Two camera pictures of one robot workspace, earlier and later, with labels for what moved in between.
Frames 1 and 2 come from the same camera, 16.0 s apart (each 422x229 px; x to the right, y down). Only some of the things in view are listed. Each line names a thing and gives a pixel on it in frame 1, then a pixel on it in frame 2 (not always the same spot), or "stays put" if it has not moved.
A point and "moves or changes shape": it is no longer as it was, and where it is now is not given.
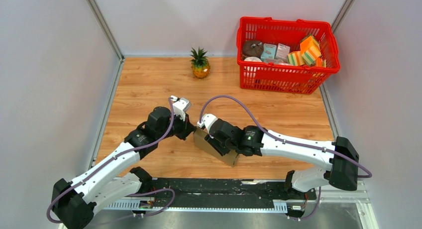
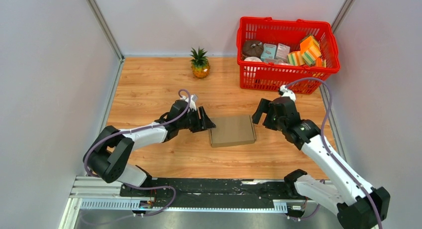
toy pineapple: x=200 y=65 stays put
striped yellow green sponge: x=295 y=58 stays put
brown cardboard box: x=231 y=157 moves or changes shape
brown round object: x=252 y=49 stays put
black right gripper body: x=221 y=148 -> x=279 y=123
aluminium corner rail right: x=344 y=10 stays put
